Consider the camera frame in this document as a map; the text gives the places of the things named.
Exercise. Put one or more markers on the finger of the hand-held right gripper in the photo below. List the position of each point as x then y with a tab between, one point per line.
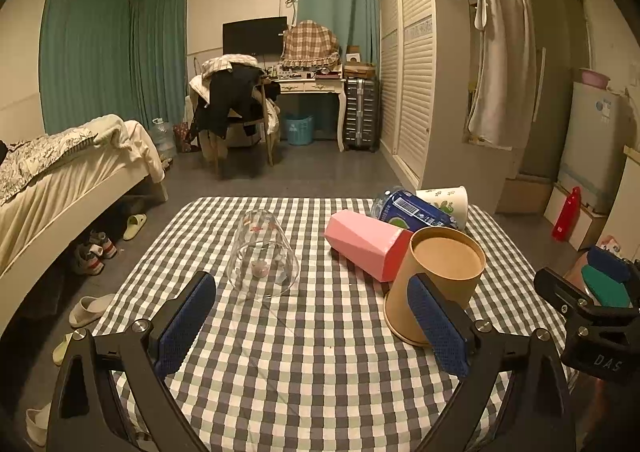
605	288
607	264

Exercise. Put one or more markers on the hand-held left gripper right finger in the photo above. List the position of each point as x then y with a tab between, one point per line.
435	327

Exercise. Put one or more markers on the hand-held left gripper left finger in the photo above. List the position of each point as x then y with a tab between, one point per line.
185	322

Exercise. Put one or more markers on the brown paper cup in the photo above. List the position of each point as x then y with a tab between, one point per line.
400	299

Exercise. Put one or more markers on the clear glass cup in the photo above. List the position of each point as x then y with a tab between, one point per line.
260	252

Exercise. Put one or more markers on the pink faceted cup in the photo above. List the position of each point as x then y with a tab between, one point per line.
365	242

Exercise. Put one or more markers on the white leaf-print cup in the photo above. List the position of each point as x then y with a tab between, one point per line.
450	202

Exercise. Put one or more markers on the white cardboard box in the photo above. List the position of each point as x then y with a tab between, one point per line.
590	227

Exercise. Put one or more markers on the red bottle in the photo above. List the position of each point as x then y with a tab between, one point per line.
567	214

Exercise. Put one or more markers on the white slipper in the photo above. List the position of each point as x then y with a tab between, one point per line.
90	309
39	424

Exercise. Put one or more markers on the pale green slipper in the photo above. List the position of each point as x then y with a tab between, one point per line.
135	227
62	349

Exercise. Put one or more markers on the grey sneaker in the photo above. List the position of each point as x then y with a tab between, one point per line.
86	262
102	244

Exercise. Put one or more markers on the checked tablecloth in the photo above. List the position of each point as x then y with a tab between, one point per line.
300	357

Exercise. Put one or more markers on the blue labelled bottle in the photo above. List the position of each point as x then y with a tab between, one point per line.
405	209

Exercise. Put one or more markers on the small white fridge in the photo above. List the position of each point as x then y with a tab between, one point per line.
592	141

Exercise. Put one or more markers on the bed with cream sheet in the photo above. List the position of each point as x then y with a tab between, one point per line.
75	192

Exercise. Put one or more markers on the clear water jug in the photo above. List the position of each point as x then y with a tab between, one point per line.
162	139

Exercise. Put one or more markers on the dark red bag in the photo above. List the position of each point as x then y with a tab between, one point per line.
185	137

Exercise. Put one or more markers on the pink basin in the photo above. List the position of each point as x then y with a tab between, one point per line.
595	77

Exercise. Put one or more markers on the wooden chair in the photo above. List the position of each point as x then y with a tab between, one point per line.
265	131

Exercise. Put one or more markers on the white hanging towel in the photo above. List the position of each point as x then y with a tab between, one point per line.
500	71

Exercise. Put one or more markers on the patterned quilt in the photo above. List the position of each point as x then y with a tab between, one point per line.
35	156

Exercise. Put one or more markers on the blue plastic basket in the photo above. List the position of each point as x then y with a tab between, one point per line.
299	129

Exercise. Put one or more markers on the grey suitcase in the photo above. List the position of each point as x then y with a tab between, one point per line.
360	114

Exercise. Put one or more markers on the black clothes pile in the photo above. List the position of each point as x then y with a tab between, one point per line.
225	96

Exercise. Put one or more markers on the white louvred wardrobe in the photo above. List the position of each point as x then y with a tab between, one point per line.
415	71

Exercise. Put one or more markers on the plaid shirt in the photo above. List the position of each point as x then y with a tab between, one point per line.
225	64

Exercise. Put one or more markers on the white desk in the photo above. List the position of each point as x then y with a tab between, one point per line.
310	86

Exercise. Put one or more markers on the brown box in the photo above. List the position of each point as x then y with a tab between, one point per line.
359	67

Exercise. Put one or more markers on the wide green curtain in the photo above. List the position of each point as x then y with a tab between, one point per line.
100	56

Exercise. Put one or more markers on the black monitor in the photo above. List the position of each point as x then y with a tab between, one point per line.
255	35

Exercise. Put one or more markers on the plaid cloth cover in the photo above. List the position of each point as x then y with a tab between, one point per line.
310	44

